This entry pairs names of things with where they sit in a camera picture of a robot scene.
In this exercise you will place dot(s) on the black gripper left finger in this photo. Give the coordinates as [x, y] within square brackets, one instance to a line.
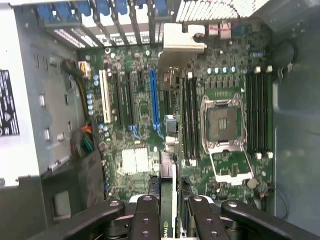
[147, 220]

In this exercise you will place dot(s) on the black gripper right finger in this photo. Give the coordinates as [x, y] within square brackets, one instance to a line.
[207, 222]

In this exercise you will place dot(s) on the metal socket cover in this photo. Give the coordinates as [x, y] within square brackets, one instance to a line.
[232, 177]

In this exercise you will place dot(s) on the coin cell battery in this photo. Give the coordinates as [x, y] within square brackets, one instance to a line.
[252, 183]

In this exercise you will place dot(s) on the silver chipset heatsink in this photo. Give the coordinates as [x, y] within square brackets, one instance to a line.
[135, 161]

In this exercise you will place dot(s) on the CPU socket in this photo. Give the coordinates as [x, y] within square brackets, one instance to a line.
[222, 125]

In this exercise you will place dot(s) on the black RAM slot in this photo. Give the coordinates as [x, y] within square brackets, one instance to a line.
[255, 112]
[193, 117]
[184, 117]
[188, 117]
[268, 112]
[197, 117]
[249, 112]
[262, 112]

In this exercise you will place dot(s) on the green motherboard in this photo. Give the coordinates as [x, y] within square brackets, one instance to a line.
[143, 105]

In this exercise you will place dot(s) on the blue expansion slot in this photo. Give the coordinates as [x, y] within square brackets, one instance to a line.
[154, 100]

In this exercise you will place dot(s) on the white expansion slot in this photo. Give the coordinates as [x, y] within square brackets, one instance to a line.
[105, 97]

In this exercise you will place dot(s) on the black open PC case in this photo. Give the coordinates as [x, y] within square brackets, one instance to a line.
[295, 125]

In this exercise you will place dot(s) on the grey power supply unit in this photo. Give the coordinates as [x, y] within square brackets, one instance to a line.
[50, 100]

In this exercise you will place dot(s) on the white power connector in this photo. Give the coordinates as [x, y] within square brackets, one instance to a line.
[83, 69]

